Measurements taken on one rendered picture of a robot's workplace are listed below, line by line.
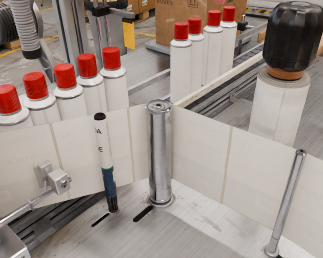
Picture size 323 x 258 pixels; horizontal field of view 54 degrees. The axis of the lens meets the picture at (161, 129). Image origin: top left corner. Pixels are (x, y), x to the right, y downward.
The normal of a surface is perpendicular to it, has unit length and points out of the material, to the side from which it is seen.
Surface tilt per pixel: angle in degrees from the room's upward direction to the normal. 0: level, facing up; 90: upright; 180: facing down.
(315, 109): 0
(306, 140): 0
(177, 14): 90
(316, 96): 0
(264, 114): 92
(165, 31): 90
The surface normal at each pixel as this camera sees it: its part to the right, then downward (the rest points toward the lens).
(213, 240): -0.01, -0.83
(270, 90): -0.73, 0.43
